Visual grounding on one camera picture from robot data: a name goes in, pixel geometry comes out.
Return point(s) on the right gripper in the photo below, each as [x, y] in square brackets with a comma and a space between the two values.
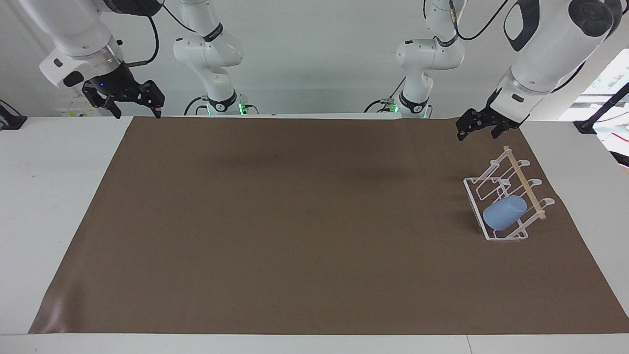
[115, 81]

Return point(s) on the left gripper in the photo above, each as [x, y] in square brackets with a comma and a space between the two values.
[502, 123]

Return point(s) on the light blue cup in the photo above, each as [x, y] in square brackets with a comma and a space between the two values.
[503, 214]

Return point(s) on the black stand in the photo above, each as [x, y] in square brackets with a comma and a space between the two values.
[602, 112]
[11, 120]

